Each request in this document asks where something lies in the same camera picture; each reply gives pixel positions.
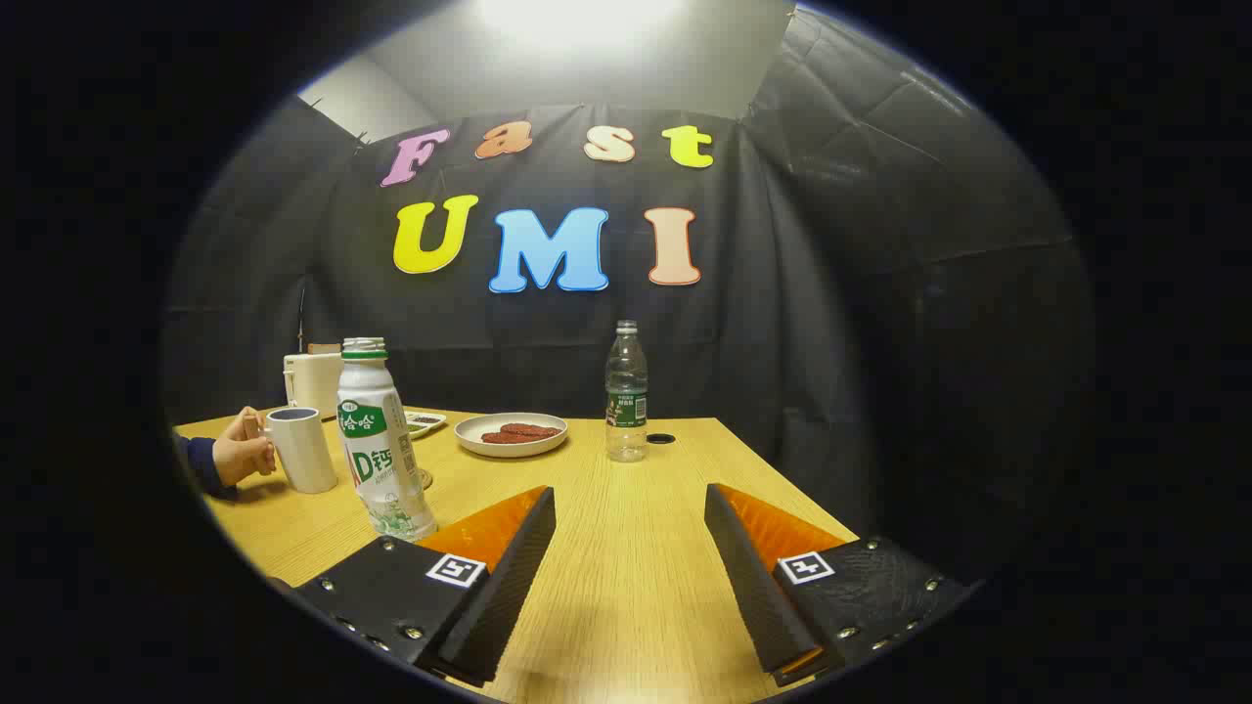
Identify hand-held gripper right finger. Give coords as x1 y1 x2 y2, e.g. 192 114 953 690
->
704 482 982 687

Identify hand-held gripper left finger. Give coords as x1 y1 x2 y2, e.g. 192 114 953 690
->
291 485 558 688

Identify white juice bottle green label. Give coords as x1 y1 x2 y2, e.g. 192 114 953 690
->
335 337 439 544

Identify white cup wooden handle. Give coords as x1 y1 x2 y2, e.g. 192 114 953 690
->
256 406 340 496

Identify clear plastic water bottle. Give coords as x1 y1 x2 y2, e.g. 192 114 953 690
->
604 320 649 463

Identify wooden table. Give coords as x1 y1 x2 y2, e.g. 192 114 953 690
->
174 406 862 704

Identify white round plate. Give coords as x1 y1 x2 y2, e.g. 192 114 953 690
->
454 412 569 459

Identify red meat slices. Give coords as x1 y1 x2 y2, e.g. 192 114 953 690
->
480 422 561 446

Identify black backdrop cloth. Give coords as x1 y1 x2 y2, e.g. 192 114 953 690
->
161 10 1096 578

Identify cream toaster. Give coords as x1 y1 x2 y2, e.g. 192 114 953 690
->
283 346 345 421

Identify ceiling light panel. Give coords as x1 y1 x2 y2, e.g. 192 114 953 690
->
474 0 691 50

